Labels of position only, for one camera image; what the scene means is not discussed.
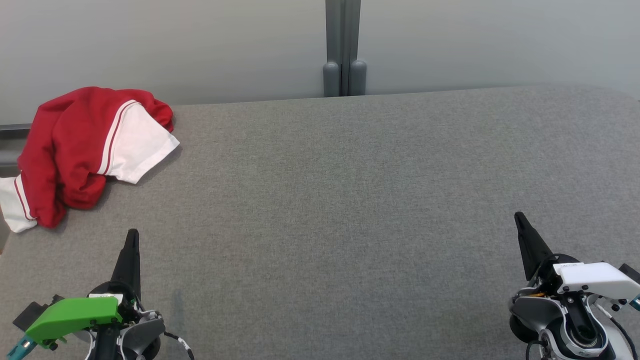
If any red white jersey shirt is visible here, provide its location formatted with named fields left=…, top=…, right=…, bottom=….
left=0, top=86, right=181, bottom=234

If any thin black right camera cable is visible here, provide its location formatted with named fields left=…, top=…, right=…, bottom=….
left=607, top=312, right=639, bottom=360

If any grey wall rail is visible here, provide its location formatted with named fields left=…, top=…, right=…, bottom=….
left=0, top=123, right=32, bottom=177

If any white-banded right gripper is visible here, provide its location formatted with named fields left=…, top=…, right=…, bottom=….
left=514, top=211, right=640, bottom=301

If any grey partition post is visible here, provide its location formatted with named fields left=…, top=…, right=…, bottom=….
left=323, top=0, right=343, bottom=98
left=343, top=0, right=367, bottom=97

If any teal left camera connector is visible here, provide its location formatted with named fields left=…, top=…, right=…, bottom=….
left=5, top=336, right=36, bottom=360

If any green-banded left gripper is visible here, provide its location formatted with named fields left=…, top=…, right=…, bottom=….
left=25, top=229, right=151, bottom=349

